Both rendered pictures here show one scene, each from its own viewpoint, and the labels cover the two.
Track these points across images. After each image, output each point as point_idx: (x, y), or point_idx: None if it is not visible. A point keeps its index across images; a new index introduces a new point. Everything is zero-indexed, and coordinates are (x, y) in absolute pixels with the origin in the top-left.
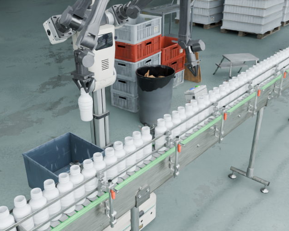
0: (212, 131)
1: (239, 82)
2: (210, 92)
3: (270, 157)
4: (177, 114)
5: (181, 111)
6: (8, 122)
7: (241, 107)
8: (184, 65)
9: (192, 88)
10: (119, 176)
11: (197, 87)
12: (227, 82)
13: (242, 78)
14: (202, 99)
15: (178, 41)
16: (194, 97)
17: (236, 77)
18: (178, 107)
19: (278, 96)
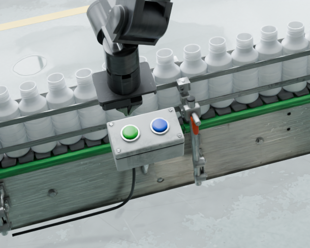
0: (183, 120)
1: (14, 100)
2: (163, 60)
3: None
4: None
5: (297, 26)
6: None
7: (30, 148)
8: (156, 91)
9: (162, 118)
10: None
11: (138, 127)
12: (76, 75)
13: None
14: (216, 38)
15: (168, 18)
16: (192, 96)
17: (20, 86)
18: (299, 28)
19: None
